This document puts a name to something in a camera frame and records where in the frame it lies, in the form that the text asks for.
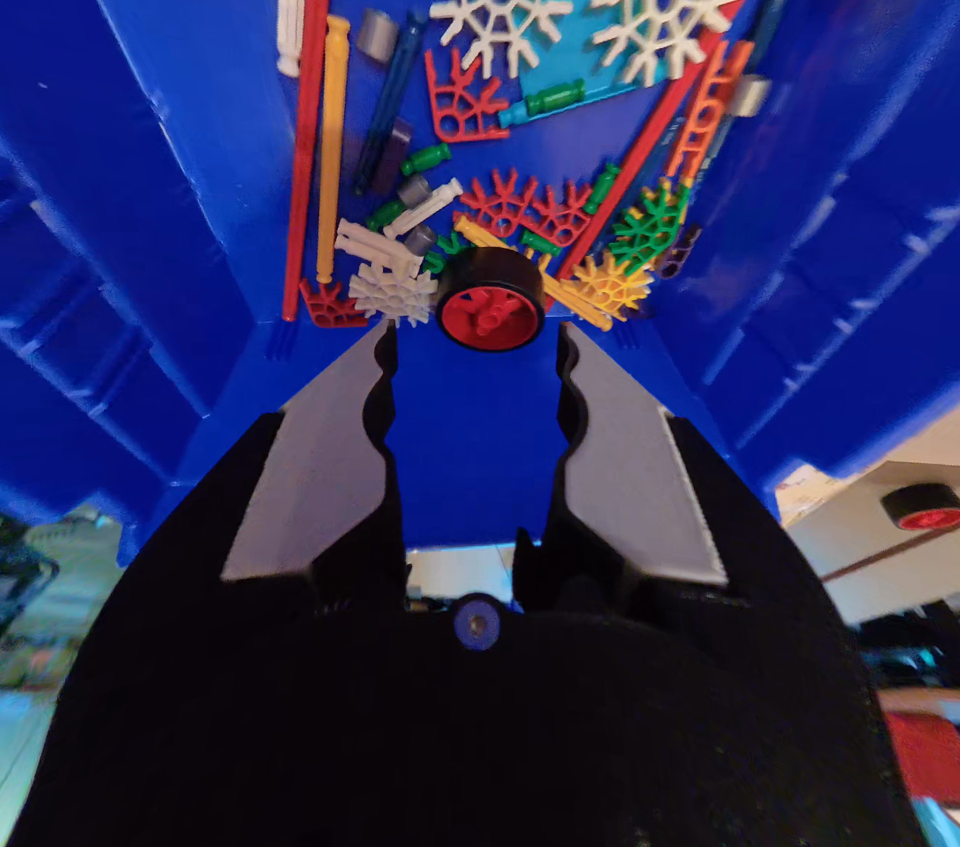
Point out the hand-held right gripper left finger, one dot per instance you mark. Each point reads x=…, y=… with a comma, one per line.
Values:
x=315, y=479

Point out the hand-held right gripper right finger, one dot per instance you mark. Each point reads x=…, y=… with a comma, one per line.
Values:
x=637, y=479

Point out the blue plastic bin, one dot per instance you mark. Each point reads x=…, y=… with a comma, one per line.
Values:
x=472, y=449

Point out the black wheel red hub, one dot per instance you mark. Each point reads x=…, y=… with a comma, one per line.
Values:
x=919, y=502
x=487, y=266

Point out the pile of colourful construction pieces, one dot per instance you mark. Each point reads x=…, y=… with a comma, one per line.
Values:
x=306, y=112

